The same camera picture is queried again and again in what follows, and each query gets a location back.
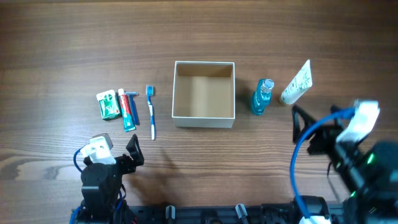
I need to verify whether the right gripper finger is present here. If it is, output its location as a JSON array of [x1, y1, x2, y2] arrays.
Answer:
[[329, 105, 346, 127], [292, 105, 317, 143]]

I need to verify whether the red green toothpaste tube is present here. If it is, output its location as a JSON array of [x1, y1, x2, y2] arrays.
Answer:
[[118, 88, 136, 132]]

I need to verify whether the white cream tube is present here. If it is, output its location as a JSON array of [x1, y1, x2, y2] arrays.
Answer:
[[280, 60, 313, 105]]

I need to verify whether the green soap box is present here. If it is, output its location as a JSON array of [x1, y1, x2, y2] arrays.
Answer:
[[96, 90, 121, 120]]

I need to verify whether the blue mouthwash bottle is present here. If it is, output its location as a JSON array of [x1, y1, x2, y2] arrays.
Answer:
[[251, 78, 274, 115]]

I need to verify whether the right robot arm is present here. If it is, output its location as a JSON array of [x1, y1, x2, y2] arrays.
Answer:
[[290, 100, 397, 223]]

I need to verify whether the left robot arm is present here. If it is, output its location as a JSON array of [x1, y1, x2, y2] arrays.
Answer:
[[70, 133, 144, 223]]

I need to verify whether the blue razor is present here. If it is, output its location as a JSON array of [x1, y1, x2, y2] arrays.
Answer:
[[125, 91, 140, 125]]

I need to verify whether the blue white toothbrush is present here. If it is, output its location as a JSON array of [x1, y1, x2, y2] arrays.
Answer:
[[146, 85, 155, 141]]

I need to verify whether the white cardboard box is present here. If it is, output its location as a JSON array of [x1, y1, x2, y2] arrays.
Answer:
[[172, 61, 236, 128]]

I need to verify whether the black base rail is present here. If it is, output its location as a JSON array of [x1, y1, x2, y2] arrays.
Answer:
[[71, 202, 346, 224]]

